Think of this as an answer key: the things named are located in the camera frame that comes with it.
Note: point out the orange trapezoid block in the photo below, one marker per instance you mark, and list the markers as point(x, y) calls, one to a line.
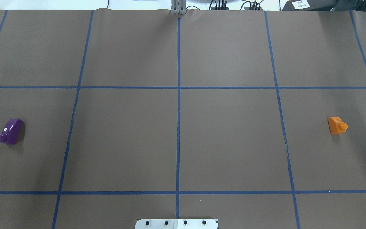
point(336, 125)

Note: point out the purple trapezoid block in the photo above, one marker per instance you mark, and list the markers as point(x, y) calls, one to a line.
point(10, 132)

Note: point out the aluminium frame post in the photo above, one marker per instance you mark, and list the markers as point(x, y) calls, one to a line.
point(178, 7)

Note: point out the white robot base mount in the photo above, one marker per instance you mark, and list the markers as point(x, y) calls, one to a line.
point(177, 224)

